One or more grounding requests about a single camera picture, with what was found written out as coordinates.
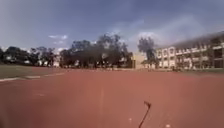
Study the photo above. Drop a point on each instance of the robot's own part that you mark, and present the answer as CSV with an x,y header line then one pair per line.
x,y
145,113

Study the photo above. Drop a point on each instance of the single dark tree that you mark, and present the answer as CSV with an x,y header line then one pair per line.
x,y
147,46

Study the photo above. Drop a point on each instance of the pale kerb strip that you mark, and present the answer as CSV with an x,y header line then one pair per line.
x,y
33,76

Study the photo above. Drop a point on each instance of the yellowish building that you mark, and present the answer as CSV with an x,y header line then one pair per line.
x,y
138,61

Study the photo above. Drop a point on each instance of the pale multi-storey building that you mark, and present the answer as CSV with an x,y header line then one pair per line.
x,y
186,56

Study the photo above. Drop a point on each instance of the row of dark trees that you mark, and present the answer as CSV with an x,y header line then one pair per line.
x,y
86,53

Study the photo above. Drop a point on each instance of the red running track ground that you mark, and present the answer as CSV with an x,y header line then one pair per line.
x,y
100,96

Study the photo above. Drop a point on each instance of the green grass field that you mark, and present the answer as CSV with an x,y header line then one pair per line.
x,y
13,70

